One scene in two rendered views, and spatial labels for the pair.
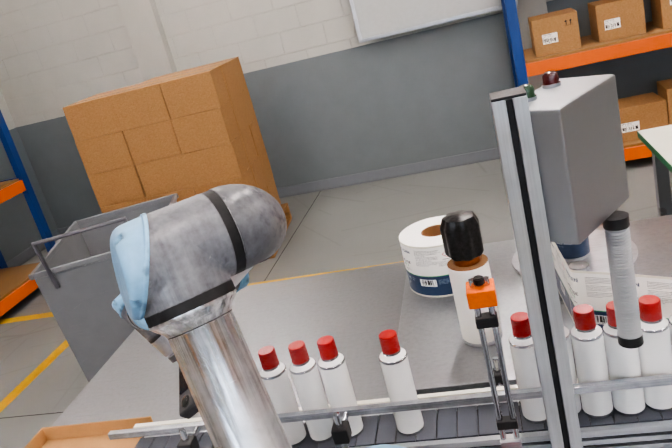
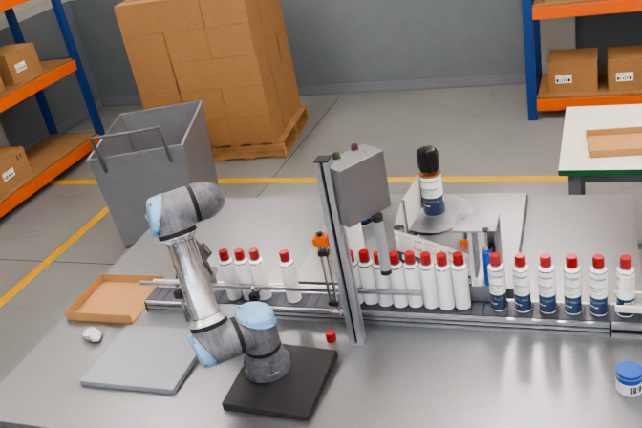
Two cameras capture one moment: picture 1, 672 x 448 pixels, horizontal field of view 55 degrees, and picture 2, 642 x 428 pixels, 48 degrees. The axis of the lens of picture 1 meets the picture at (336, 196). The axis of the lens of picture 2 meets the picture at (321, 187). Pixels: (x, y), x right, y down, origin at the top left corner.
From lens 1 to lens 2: 139 cm
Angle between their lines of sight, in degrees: 12
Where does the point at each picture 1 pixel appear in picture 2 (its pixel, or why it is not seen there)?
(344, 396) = (261, 279)
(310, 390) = (244, 273)
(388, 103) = (413, 19)
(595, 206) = (362, 211)
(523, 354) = not seen: hidden behind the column
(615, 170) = (379, 194)
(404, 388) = (289, 279)
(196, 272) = (179, 222)
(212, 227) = (187, 203)
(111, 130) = (154, 31)
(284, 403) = (230, 278)
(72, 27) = not seen: outside the picture
